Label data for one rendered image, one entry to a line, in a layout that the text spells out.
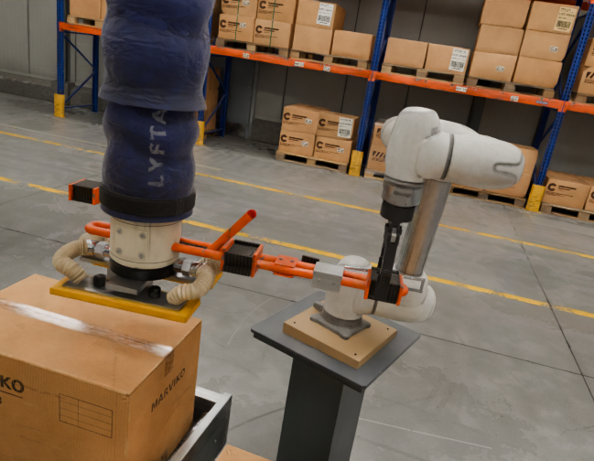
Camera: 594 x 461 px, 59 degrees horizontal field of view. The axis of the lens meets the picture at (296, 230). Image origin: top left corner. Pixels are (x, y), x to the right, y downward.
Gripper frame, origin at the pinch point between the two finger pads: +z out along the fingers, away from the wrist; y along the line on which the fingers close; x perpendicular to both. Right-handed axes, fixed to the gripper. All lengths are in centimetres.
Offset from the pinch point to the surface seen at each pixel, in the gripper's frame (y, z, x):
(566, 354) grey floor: -235, 127, 153
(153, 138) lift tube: 11, -27, -55
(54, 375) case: 19, 33, -73
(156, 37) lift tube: 12, -48, -55
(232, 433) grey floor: -81, 127, -47
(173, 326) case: -11, 32, -55
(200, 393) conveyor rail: -29, 67, -50
